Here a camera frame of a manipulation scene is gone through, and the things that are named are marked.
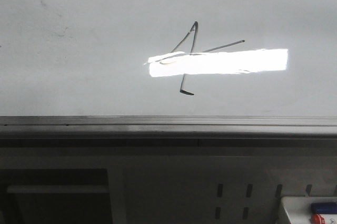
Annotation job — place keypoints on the white whiteboard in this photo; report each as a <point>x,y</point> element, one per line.
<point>88,57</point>

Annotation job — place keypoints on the white slotted shelf panel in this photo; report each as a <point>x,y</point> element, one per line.
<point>217,189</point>

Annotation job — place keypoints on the white storage tray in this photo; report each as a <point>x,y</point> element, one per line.
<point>298,209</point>

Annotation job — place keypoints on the blue marker cap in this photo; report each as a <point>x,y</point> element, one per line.
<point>325,208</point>

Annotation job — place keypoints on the red marker cap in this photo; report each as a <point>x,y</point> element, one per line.
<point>317,219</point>

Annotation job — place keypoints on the aluminium whiteboard frame rail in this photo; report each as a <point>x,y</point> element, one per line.
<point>168,131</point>

